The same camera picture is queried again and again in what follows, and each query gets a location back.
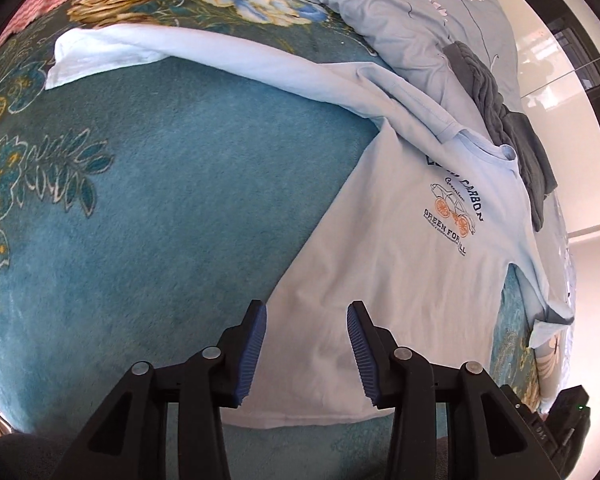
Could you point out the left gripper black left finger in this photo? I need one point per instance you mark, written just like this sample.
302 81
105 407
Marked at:
125 438

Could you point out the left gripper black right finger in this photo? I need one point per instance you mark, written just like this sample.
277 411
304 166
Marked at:
487 437

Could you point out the light blue printed t-shirt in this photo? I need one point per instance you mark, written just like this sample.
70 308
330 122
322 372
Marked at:
423 231

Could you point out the teal floral plush blanket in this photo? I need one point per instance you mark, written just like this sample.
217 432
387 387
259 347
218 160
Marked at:
143 208

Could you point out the dark grey folded garment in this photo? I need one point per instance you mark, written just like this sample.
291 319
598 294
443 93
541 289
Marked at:
505 127

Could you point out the light blue daisy quilt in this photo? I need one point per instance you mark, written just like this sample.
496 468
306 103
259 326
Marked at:
409 36

